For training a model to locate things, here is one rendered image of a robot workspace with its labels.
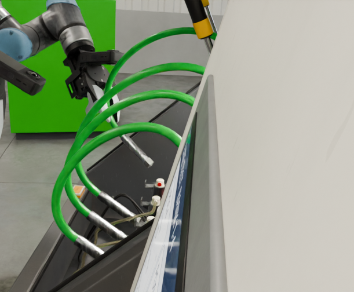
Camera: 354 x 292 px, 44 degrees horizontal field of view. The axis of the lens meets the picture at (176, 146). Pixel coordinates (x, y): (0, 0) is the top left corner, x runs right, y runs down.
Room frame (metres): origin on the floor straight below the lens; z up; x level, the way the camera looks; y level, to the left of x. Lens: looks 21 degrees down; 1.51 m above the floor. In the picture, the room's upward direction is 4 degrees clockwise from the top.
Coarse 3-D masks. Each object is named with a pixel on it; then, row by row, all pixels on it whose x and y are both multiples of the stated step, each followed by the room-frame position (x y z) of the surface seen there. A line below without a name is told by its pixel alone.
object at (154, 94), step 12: (132, 96) 0.68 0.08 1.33; (144, 96) 0.68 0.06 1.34; (156, 96) 0.68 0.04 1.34; (168, 96) 0.68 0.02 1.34; (180, 96) 0.68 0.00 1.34; (108, 108) 0.69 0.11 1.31; (120, 108) 0.68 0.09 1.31; (96, 120) 0.68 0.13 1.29; (84, 132) 0.68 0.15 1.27; (72, 144) 0.69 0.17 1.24; (72, 192) 0.69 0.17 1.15; (72, 204) 0.69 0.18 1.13; (96, 216) 0.69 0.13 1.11; (108, 228) 0.68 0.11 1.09
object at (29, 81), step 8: (0, 56) 0.73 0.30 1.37; (8, 56) 0.75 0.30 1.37; (0, 64) 0.72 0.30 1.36; (8, 64) 0.72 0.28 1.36; (16, 64) 0.74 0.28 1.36; (0, 72) 0.71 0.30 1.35; (8, 72) 0.71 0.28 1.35; (16, 72) 0.71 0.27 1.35; (24, 72) 0.73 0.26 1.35; (32, 72) 0.73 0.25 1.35; (8, 80) 0.71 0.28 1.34; (16, 80) 0.71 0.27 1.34; (24, 80) 0.71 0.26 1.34; (32, 80) 0.72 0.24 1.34; (40, 80) 0.74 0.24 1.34; (24, 88) 0.71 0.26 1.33; (32, 88) 0.71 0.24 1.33; (40, 88) 0.73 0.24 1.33
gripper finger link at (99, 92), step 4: (96, 88) 1.00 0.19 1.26; (100, 88) 1.01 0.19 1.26; (88, 92) 1.01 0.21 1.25; (96, 92) 0.99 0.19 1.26; (100, 92) 1.00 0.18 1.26; (88, 96) 1.01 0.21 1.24; (100, 96) 0.99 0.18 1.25; (92, 100) 1.00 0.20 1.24; (96, 100) 0.97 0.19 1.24; (88, 104) 1.00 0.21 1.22; (92, 104) 0.99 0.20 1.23; (88, 108) 1.00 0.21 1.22; (104, 108) 0.97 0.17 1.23; (100, 112) 0.97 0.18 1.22; (108, 120) 0.96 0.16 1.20
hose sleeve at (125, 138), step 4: (124, 136) 0.97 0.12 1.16; (128, 136) 0.97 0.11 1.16; (124, 140) 0.96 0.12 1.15; (128, 140) 0.96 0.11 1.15; (132, 140) 0.97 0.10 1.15; (128, 144) 0.96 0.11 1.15; (132, 144) 0.96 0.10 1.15; (132, 148) 0.95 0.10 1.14; (136, 148) 0.95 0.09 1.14; (136, 152) 0.95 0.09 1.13; (140, 152) 0.95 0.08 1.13; (140, 156) 0.95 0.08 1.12; (144, 156) 0.95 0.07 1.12; (144, 160) 0.94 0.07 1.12
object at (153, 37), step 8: (160, 32) 0.93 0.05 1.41; (168, 32) 0.92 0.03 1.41; (176, 32) 0.92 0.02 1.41; (184, 32) 0.91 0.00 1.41; (192, 32) 0.90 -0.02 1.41; (144, 40) 0.95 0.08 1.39; (152, 40) 0.94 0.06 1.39; (136, 48) 0.96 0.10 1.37; (128, 56) 0.97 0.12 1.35; (120, 64) 0.97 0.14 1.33; (112, 72) 0.98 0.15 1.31; (112, 80) 0.99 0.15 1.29; (112, 120) 0.98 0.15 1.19; (120, 136) 0.97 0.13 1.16
